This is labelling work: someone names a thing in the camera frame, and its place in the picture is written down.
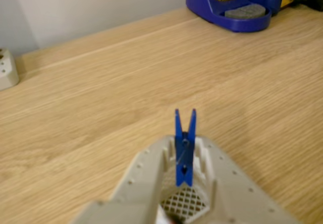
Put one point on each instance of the grey cleaning sponge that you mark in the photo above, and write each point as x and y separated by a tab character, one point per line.
246	10

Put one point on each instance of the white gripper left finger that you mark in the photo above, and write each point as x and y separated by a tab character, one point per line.
143	183

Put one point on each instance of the blue clothes peg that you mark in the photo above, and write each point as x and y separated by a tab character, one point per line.
185	156

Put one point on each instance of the blue soldering iron stand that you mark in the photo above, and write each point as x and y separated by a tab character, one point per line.
202	4

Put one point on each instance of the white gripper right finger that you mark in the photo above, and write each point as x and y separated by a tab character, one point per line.
234	196

